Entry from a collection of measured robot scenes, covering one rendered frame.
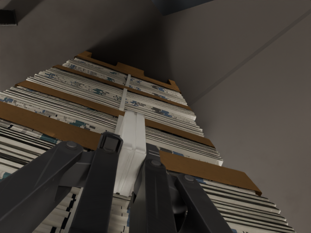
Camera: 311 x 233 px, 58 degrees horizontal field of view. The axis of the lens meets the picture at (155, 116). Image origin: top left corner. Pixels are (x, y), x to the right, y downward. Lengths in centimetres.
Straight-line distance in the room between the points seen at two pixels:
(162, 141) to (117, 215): 27
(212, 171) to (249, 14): 95
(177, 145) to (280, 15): 89
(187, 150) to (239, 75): 79
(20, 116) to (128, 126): 15
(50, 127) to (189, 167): 15
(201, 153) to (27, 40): 90
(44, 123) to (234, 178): 21
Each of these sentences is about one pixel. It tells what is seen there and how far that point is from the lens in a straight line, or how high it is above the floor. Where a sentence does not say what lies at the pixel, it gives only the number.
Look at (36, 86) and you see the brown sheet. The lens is 55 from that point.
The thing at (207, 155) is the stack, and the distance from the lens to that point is 48.
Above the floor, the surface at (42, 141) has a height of 90.
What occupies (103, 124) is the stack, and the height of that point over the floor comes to 71.
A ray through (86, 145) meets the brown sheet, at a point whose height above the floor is 88.
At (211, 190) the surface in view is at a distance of 28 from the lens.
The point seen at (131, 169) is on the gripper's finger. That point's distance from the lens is 16.
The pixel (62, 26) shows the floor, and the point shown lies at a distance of 117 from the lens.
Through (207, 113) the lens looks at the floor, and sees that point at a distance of 123.
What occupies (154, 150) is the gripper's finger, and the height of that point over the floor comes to 97.
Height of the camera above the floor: 113
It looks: 71 degrees down
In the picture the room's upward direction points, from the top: 171 degrees clockwise
